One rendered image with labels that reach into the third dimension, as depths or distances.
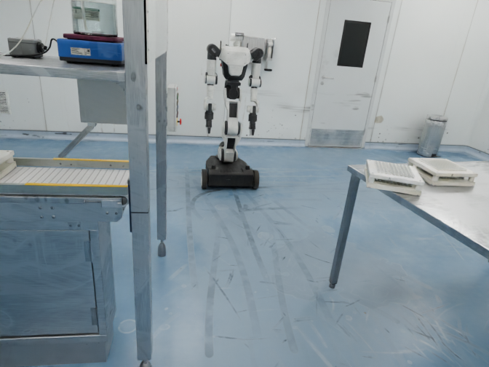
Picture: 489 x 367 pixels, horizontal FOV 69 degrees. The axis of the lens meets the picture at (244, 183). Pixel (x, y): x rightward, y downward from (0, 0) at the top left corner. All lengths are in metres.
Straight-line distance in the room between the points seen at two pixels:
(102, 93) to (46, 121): 3.94
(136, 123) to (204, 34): 3.87
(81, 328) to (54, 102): 3.89
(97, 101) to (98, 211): 0.42
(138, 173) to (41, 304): 0.78
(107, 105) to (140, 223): 0.47
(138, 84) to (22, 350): 1.31
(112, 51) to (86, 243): 0.73
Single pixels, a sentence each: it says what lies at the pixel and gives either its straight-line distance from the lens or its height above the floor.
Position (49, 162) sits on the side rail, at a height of 0.91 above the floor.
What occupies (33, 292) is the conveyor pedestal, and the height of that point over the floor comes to 0.42.
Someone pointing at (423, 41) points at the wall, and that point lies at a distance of 6.13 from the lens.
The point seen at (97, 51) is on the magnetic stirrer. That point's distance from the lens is 1.32.
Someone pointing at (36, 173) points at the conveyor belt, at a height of 0.88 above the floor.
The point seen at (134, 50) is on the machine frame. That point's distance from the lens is 1.17.
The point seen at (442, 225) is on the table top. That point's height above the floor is 0.82.
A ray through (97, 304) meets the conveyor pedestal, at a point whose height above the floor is 0.35.
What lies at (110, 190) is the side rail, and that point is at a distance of 1.35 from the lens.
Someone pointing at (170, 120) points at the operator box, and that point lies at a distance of 2.18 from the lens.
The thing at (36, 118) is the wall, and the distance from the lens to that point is 5.42.
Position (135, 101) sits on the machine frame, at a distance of 1.18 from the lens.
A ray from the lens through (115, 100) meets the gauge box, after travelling 1.48.
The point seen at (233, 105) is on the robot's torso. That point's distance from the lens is 3.59.
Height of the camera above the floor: 1.44
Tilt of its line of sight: 22 degrees down
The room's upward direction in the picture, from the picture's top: 5 degrees clockwise
